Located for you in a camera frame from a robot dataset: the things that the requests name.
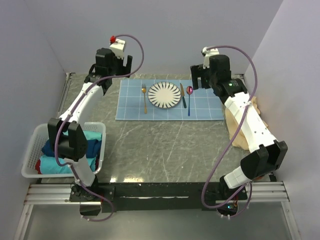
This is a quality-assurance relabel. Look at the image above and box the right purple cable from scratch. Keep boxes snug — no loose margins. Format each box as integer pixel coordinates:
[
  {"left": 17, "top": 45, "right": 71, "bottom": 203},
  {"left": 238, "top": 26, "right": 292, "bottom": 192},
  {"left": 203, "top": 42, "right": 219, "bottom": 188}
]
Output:
[{"left": 201, "top": 45, "right": 258, "bottom": 219}]

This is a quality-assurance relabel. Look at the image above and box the white plastic basket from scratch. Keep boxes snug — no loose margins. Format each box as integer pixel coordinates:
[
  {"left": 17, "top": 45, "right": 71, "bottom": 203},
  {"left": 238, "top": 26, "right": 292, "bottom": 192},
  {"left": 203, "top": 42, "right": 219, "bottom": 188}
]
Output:
[{"left": 21, "top": 122, "right": 106, "bottom": 179}]

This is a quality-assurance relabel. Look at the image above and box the purple cable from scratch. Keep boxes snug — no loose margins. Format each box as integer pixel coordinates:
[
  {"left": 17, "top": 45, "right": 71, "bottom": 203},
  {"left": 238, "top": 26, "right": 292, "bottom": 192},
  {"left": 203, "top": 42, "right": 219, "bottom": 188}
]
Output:
[
  {"left": 54, "top": 34, "right": 145, "bottom": 223},
  {"left": 201, "top": 45, "right": 258, "bottom": 219}
]

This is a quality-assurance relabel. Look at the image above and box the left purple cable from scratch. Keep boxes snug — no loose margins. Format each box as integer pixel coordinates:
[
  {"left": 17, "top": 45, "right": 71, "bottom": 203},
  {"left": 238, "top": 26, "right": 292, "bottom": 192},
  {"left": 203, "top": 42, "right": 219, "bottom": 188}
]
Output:
[{"left": 54, "top": 34, "right": 145, "bottom": 223}]

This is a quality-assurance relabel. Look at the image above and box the green handled knife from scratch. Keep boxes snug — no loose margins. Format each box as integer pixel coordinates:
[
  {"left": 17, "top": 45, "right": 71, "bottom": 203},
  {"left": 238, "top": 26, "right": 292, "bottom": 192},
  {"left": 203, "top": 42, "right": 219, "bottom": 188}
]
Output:
[{"left": 180, "top": 83, "right": 187, "bottom": 109}]

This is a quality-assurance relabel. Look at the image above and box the blue checked placemat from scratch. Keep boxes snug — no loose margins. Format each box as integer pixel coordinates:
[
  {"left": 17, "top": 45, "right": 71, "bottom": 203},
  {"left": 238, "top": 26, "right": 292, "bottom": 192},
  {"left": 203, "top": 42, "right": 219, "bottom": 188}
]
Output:
[{"left": 115, "top": 79, "right": 224, "bottom": 121}]

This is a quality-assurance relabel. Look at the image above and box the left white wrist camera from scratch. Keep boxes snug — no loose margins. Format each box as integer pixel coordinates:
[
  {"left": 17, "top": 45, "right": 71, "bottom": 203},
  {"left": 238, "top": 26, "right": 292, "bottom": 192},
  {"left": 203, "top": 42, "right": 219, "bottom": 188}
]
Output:
[{"left": 109, "top": 38, "right": 126, "bottom": 60}]

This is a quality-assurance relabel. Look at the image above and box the gold fork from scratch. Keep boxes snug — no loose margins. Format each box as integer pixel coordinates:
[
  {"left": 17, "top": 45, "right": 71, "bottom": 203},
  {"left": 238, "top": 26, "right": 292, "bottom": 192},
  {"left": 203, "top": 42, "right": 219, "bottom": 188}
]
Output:
[{"left": 141, "top": 84, "right": 148, "bottom": 114}]

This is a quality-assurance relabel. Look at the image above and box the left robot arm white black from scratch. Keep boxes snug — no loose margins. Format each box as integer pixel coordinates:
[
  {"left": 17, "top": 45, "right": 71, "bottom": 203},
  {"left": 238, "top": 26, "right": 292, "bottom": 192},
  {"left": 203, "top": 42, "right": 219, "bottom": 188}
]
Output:
[{"left": 47, "top": 45, "right": 133, "bottom": 201}]

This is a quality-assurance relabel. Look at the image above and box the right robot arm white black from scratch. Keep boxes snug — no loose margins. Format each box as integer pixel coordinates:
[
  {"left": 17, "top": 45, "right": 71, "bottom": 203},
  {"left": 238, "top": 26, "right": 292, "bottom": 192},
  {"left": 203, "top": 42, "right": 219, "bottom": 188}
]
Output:
[{"left": 190, "top": 54, "right": 288, "bottom": 200}]

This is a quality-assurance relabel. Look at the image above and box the aluminium frame rail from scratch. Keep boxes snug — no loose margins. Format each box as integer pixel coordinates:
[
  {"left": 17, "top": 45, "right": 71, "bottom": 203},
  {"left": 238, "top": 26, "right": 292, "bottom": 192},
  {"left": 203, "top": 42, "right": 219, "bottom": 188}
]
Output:
[{"left": 24, "top": 182, "right": 290, "bottom": 205}]

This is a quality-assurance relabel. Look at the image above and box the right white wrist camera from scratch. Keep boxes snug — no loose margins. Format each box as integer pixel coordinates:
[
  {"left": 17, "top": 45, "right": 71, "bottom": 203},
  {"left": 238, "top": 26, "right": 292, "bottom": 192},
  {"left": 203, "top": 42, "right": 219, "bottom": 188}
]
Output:
[{"left": 201, "top": 47, "right": 220, "bottom": 69}]

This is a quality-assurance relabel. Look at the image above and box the dark blue rolled shirt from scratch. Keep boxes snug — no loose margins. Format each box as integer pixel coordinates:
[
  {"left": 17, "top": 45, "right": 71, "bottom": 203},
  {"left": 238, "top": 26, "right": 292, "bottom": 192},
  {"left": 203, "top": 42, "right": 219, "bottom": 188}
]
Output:
[{"left": 41, "top": 139, "right": 102, "bottom": 159}]

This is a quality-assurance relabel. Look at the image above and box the teal folded shirt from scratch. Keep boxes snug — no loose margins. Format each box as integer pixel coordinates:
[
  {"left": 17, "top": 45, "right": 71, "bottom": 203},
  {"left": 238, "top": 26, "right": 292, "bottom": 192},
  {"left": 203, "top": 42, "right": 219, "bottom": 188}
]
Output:
[{"left": 83, "top": 130, "right": 102, "bottom": 141}]

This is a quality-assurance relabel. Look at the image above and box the cream yellow t shirt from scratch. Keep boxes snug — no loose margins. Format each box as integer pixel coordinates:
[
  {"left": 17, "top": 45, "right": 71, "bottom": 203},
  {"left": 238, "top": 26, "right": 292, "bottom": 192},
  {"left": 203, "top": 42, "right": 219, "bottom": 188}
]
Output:
[{"left": 221, "top": 95, "right": 268, "bottom": 151}]

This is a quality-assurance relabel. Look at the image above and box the striped white plate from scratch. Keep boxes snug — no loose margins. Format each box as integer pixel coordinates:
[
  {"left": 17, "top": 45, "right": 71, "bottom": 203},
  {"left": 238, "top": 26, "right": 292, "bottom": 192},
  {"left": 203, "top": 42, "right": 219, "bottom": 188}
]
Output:
[{"left": 147, "top": 81, "right": 182, "bottom": 109}]

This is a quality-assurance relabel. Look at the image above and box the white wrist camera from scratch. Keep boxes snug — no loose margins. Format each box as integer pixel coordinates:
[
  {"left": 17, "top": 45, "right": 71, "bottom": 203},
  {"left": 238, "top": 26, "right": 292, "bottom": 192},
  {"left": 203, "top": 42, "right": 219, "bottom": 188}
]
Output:
[
  {"left": 109, "top": 38, "right": 126, "bottom": 60},
  {"left": 201, "top": 47, "right": 220, "bottom": 69}
]

